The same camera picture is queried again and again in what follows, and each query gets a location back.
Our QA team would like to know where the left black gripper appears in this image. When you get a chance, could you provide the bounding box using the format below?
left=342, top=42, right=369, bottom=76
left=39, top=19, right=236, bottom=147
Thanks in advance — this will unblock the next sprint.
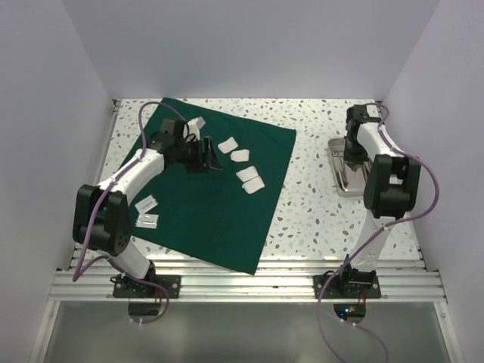
left=174, top=135, right=222, bottom=172

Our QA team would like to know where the white gauze pad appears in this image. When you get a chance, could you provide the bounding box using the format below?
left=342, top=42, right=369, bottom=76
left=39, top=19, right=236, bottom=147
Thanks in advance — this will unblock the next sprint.
left=218, top=137, right=238, bottom=154
left=230, top=149, right=250, bottom=163
left=242, top=176, right=265, bottom=194
left=236, top=166, right=259, bottom=183

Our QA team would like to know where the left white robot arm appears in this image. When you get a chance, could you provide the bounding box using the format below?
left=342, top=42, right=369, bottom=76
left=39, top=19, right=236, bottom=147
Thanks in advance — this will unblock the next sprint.
left=73, top=117, right=222, bottom=297

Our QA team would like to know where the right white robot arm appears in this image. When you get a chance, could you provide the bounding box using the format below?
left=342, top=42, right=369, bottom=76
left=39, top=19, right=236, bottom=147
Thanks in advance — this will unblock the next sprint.
left=337, top=104, right=421, bottom=297

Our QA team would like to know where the green surgical drape cloth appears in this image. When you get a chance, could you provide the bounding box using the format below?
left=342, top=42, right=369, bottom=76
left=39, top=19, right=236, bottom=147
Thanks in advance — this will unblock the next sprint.
left=116, top=98, right=296, bottom=275

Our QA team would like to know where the stainless steel tray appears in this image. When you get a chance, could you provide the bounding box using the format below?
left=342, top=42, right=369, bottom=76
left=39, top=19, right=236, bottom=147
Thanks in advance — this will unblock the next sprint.
left=327, top=138, right=371, bottom=198

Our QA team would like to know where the white labelled packet upper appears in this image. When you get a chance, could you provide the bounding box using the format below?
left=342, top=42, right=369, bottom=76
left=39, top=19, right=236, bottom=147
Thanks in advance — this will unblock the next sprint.
left=135, top=195, right=158, bottom=214

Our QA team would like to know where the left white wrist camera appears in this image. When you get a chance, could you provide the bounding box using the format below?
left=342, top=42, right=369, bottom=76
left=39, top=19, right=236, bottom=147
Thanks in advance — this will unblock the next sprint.
left=187, top=116, right=206, bottom=141

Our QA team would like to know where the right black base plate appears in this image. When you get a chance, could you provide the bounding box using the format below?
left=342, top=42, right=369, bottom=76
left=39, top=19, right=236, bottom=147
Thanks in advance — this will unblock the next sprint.
left=312, top=265, right=382, bottom=299

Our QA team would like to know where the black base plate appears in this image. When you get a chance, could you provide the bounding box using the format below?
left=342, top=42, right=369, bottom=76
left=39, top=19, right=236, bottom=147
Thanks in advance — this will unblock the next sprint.
left=312, top=265, right=382, bottom=299
left=110, top=274, right=182, bottom=299

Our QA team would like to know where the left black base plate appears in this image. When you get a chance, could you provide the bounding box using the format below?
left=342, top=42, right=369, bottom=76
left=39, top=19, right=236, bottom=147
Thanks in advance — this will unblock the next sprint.
left=110, top=274, right=182, bottom=299

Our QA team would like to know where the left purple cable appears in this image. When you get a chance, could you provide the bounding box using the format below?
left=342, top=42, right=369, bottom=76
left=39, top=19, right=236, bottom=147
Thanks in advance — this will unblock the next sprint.
left=71, top=101, right=190, bottom=326

